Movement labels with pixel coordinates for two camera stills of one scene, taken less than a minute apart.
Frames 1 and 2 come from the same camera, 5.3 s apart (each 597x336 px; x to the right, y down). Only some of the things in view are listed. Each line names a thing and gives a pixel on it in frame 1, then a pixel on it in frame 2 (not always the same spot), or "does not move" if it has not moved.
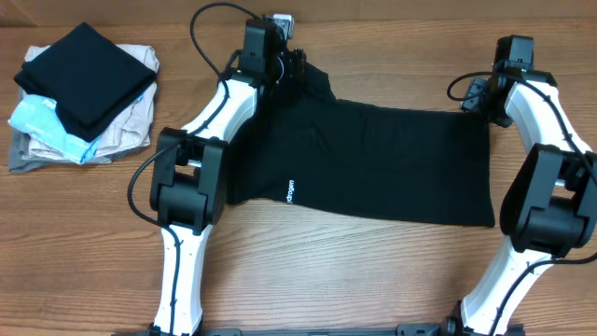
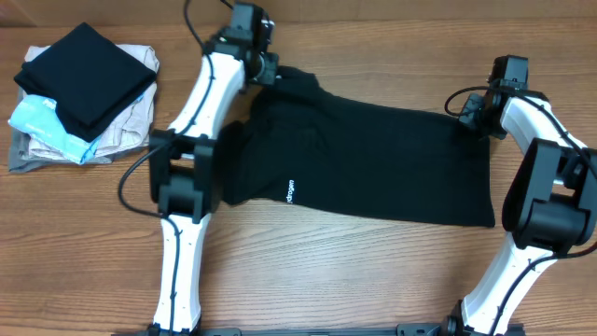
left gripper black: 295,60 → 270,71
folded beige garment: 131,130 does not move
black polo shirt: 296,144 does not move
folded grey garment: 20,161 does not move
